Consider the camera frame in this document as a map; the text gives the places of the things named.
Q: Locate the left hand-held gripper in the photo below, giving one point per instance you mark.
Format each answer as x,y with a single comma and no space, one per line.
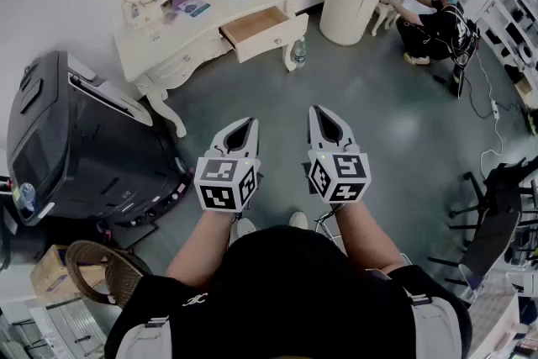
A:
218,185

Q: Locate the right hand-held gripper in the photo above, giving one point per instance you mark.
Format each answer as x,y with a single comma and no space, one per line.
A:
340,176

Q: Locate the white wooden drawer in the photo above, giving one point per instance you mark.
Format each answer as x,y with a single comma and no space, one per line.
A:
269,35

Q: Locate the person's left forearm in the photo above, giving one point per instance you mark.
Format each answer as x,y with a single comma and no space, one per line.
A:
202,248

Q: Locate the person's right forearm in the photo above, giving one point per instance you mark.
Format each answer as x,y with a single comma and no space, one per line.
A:
370,235

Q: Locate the white dressing table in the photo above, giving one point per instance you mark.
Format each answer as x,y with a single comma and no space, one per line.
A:
176,42

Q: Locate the clear plastic water bottle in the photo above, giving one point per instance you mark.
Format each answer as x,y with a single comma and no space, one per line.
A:
299,54

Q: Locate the person's left white shoe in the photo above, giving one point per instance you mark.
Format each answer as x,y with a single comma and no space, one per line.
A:
246,227

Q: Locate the person's white shoe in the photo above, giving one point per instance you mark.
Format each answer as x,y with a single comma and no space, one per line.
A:
246,227
298,220

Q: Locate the person's right white shoe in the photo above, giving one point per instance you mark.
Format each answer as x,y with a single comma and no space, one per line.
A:
298,220

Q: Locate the teal booklet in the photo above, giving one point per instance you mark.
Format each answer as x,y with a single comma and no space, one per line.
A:
194,7

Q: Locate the large black machine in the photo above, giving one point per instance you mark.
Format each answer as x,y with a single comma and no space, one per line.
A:
84,147

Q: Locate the person's black shirt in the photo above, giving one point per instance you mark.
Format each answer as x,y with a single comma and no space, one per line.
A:
290,298

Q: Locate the brown wicker basket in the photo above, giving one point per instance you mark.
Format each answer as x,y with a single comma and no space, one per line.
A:
122,273

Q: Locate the black folding stand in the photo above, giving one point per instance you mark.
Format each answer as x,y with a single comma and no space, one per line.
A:
496,214

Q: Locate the white shelving unit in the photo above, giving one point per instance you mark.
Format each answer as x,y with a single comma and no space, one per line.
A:
508,21

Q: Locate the cardboard box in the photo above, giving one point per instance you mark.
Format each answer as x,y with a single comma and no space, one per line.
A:
50,273

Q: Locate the white cabinet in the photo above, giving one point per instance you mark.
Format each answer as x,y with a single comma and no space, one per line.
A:
492,319

